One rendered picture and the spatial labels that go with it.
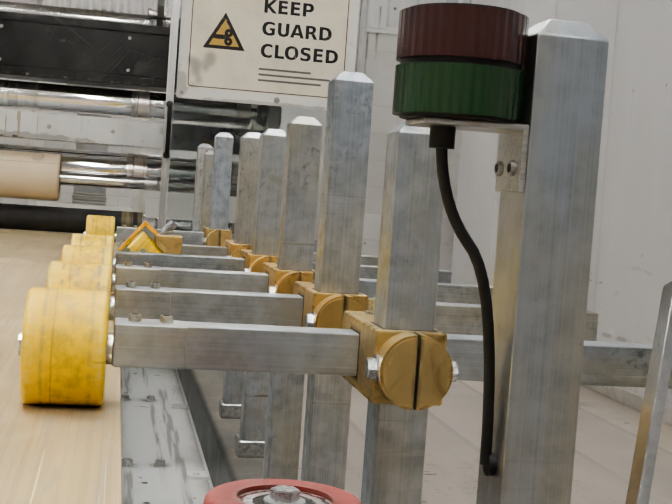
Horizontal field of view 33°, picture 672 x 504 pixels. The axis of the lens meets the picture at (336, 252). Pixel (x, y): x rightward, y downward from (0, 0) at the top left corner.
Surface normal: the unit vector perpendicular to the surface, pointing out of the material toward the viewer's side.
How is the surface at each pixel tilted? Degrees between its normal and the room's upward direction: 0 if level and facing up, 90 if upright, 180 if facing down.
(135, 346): 90
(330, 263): 90
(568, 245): 90
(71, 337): 73
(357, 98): 90
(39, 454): 0
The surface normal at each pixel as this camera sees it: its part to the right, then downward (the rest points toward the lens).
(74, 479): 0.07, -1.00
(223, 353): 0.19, 0.07
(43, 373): 0.16, 0.35
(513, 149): -0.98, -0.06
